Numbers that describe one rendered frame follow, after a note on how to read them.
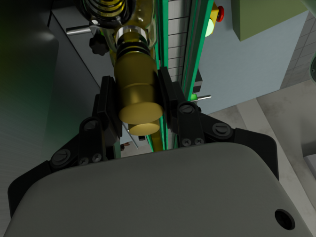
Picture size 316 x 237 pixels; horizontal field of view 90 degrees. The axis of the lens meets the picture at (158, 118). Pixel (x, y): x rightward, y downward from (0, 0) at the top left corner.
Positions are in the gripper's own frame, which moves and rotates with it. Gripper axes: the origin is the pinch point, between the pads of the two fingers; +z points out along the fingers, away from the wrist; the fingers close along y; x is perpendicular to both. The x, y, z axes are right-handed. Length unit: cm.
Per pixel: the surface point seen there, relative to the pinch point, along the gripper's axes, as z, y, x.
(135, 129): 1.5, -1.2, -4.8
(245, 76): 55, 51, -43
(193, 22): 27.6, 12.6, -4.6
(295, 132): 100, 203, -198
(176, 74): 35.5, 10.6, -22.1
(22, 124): 3.1, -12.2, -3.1
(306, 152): 72, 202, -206
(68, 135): 10.3, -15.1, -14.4
